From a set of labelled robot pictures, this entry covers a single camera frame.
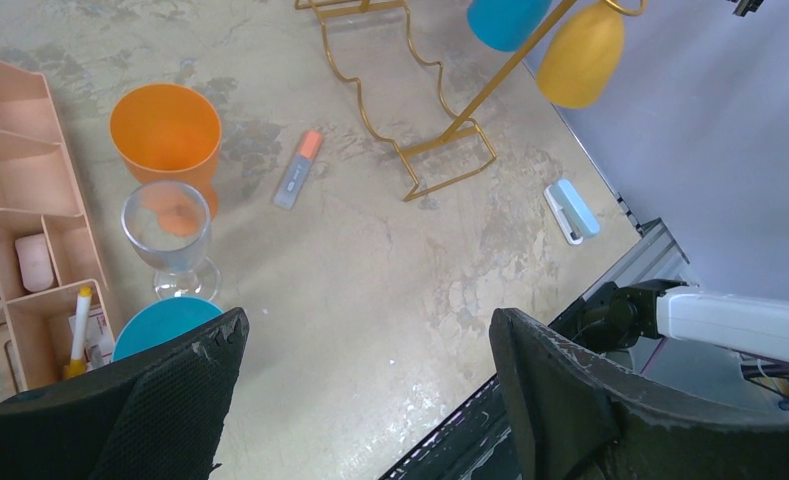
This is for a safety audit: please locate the white eraser in organizer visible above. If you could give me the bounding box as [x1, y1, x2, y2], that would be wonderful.
[14, 233, 56, 293]

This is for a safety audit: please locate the orange wine glass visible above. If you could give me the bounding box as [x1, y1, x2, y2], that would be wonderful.
[109, 83, 222, 218]

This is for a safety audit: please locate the yellow wine glass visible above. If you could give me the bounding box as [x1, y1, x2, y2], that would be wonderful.
[536, 1, 625, 109]

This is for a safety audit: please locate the blue wine glass rear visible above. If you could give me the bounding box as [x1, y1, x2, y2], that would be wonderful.
[466, 0, 551, 52]

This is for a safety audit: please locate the blue wine glass front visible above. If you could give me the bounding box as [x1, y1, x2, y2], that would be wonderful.
[112, 296, 223, 361]

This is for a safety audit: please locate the orange plastic file organizer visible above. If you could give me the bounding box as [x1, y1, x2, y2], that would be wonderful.
[0, 61, 122, 401]

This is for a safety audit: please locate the blue wine glass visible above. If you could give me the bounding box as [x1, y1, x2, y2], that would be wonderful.
[466, 0, 551, 52]
[112, 296, 223, 361]

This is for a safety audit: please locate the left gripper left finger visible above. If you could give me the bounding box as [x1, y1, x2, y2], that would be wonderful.
[0, 307, 249, 479]

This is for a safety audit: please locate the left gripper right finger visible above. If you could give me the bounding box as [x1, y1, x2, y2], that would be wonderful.
[489, 308, 789, 479]

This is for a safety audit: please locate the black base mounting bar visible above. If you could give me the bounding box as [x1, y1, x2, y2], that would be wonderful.
[382, 376, 521, 479]

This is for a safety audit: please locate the white yellow marker in organizer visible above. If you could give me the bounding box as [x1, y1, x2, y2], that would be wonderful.
[63, 286, 93, 379]

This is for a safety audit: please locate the clear wine glass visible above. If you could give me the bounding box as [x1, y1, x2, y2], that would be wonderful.
[120, 180, 222, 301]

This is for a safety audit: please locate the grey orange highlighter marker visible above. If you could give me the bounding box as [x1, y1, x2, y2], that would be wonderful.
[273, 130, 323, 210]

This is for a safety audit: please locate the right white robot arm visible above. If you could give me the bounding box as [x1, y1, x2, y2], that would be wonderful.
[550, 279, 789, 365]

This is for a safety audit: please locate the gold wire glass rack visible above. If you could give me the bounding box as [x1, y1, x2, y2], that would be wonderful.
[293, 0, 648, 203]

